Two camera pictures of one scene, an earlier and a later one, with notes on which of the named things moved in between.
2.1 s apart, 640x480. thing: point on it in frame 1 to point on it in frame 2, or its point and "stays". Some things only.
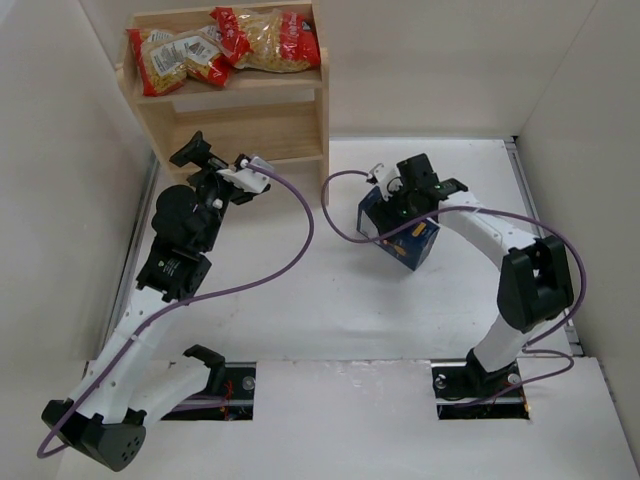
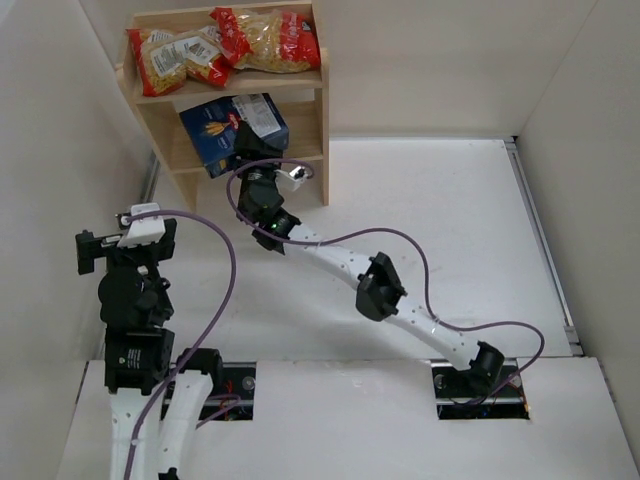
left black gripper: (209, 168) to (93, 247)
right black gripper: (400, 201) to (255, 148)
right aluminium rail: (540, 227) stays
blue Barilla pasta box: (409, 247) to (213, 128)
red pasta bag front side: (268, 40) stays
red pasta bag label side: (163, 61) stays
